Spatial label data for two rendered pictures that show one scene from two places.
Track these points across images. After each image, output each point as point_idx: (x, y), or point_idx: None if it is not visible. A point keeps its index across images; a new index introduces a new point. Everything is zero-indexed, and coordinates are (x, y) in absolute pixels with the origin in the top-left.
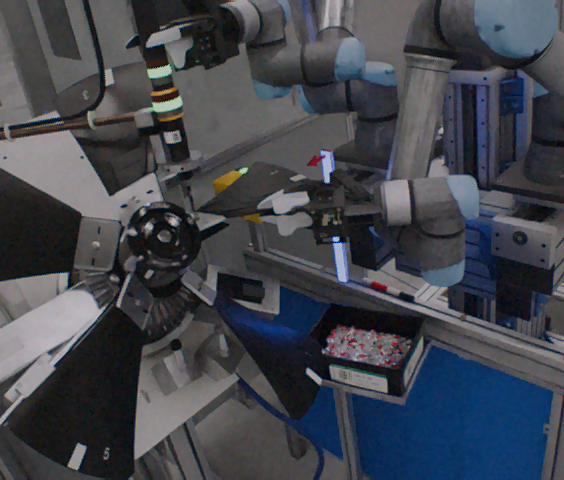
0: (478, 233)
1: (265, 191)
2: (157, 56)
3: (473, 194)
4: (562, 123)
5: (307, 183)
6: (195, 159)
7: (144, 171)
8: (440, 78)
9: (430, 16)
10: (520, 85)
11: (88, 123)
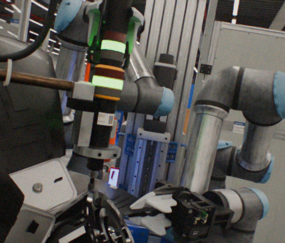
0: (159, 238)
1: (111, 195)
2: (125, 31)
3: (267, 200)
4: (225, 167)
5: (174, 186)
6: (119, 148)
7: (52, 154)
8: (222, 125)
9: (232, 84)
10: (175, 146)
11: (2, 74)
